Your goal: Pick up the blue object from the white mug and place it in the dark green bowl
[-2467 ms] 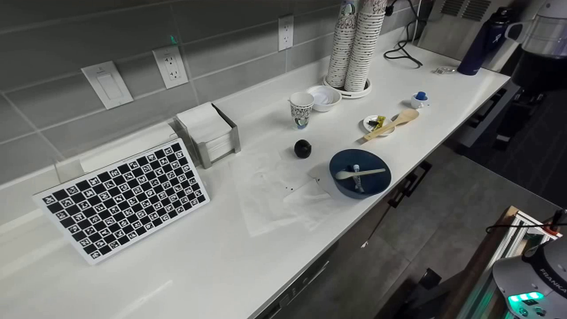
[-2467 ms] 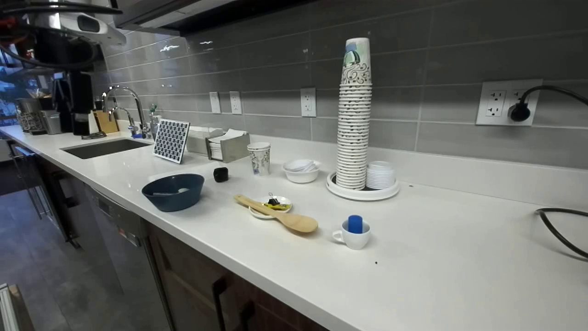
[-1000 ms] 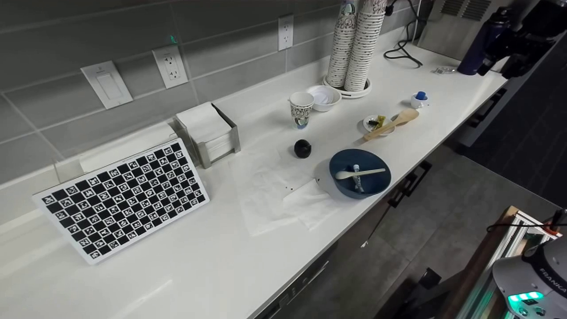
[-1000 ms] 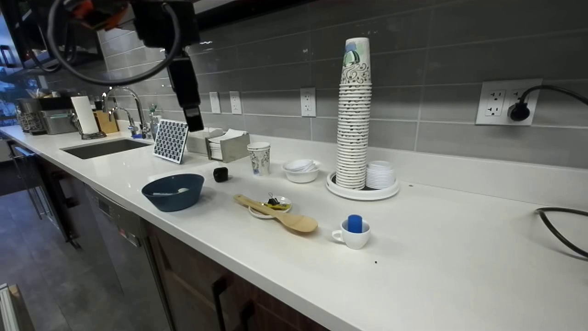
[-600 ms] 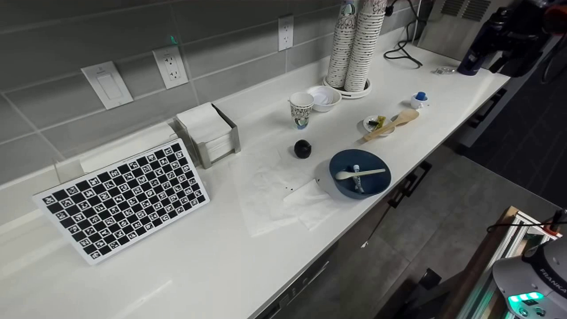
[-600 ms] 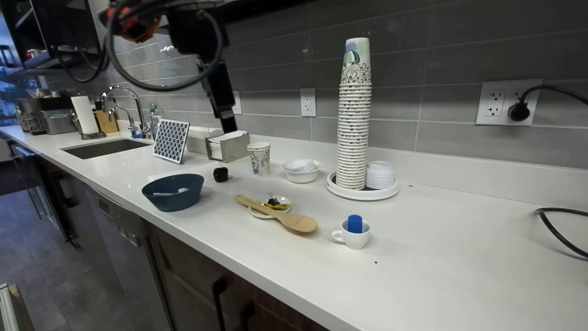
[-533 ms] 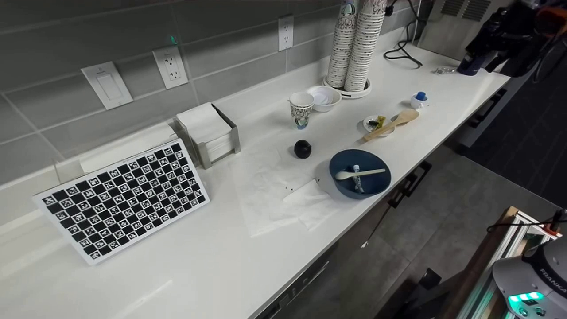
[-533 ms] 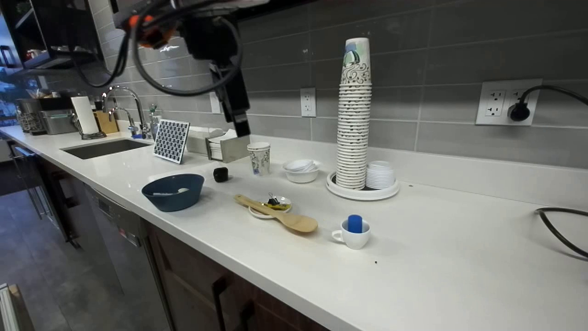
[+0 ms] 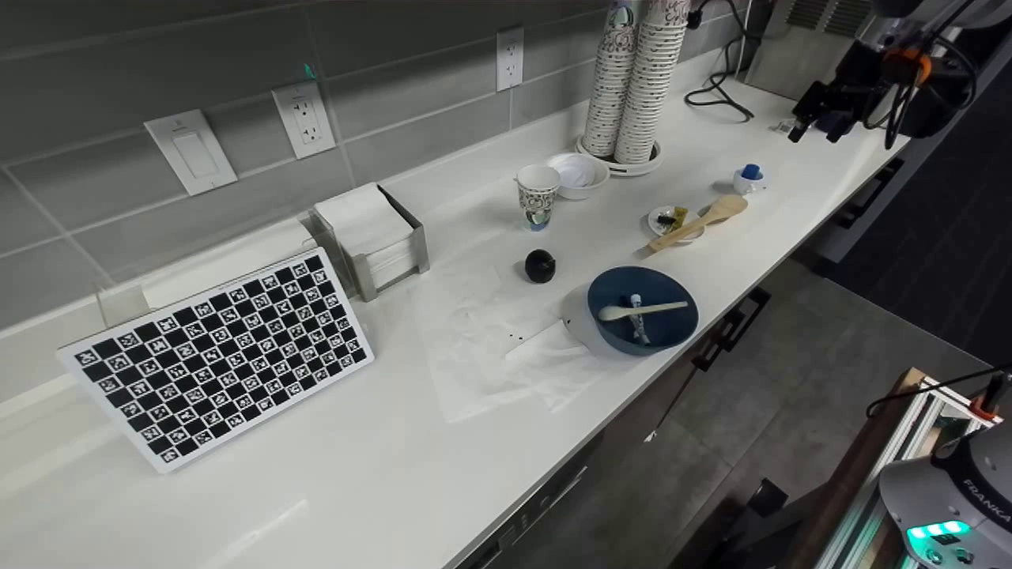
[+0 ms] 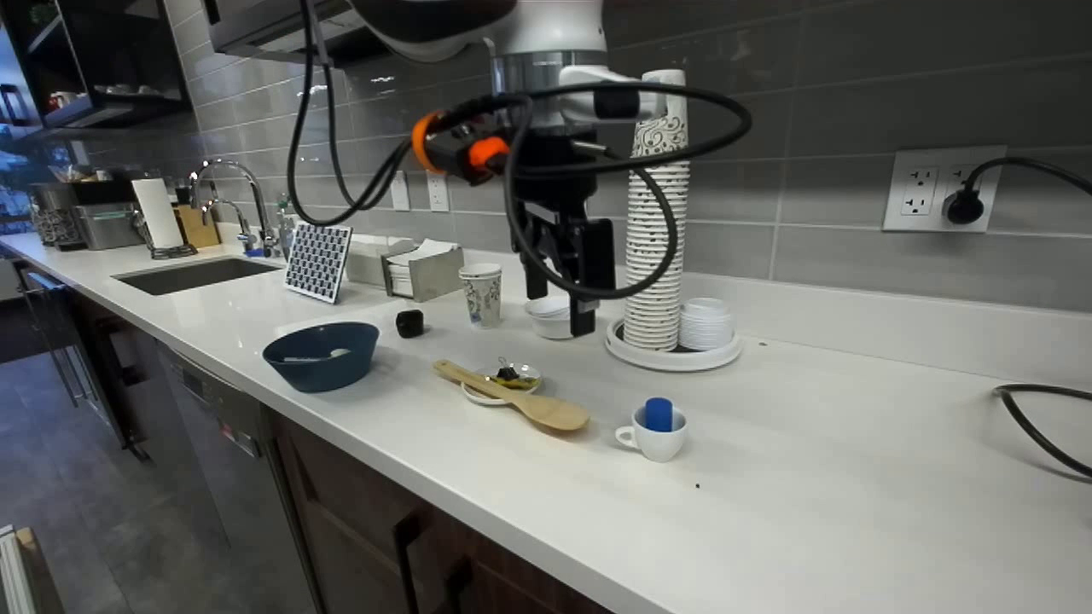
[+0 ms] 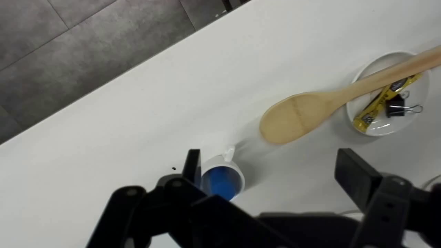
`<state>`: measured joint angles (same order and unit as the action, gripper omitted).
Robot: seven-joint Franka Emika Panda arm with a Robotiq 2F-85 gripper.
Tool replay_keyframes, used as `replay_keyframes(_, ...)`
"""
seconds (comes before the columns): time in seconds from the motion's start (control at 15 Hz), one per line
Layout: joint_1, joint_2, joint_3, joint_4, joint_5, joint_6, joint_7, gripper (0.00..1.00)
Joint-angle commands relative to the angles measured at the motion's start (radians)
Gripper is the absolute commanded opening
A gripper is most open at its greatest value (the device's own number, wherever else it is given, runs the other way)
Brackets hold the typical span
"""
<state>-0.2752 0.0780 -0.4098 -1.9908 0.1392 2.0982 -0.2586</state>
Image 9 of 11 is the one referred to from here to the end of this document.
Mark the small white plate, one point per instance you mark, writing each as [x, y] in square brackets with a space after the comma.
[662, 224]

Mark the grey countertop appliance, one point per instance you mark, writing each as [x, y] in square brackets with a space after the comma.
[798, 47]

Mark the wooden spatula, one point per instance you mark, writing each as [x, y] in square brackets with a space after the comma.
[711, 215]

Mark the clear acrylic stand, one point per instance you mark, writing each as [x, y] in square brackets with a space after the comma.
[122, 307]

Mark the white mug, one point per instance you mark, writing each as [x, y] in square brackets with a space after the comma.
[746, 184]

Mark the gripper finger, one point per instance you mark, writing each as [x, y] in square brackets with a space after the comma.
[843, 124]
[808, 111]

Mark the white wall socket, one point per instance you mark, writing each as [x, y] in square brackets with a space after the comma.
[304, 118]
[510, 58]

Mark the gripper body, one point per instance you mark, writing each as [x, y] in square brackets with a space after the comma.
[860, 73]

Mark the printed paper cup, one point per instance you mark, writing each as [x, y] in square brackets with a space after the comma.
[538, 197]

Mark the white marker pen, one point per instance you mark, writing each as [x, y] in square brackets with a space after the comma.
[638, 320]

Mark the wooden spoon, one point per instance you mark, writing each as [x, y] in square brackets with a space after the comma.
[640, 310]

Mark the white bowl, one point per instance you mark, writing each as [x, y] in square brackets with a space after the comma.
[579, 174]

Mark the metal napkin holder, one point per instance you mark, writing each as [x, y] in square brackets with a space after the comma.
[395, 253]

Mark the stack of paper cups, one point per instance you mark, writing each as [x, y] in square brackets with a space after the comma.
[613, 79]
[652, 79]

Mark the white light switch plate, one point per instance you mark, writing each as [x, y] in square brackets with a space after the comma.
[191, 152]

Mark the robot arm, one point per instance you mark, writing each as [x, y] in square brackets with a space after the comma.
[961, 498]

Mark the blue object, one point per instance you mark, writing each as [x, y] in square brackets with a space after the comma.
[751, 171]

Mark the white cup stack tray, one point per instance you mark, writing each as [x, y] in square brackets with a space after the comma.
[636, 167]

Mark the stack of white napkins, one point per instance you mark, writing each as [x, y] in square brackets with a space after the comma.
[365, 225]

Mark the black and white calibration board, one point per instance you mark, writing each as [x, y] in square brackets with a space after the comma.
[221, 356]

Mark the yellow green packet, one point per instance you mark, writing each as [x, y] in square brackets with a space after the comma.
[679, 217]

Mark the dark teal bowl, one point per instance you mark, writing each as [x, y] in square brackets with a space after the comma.
[664, 328]

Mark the white paper sheet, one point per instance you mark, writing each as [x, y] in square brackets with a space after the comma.
[490, 348]

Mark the black round object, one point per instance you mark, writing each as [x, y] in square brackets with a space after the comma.
[540, 266]

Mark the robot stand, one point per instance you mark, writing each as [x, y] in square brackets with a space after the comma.
[850, 482]

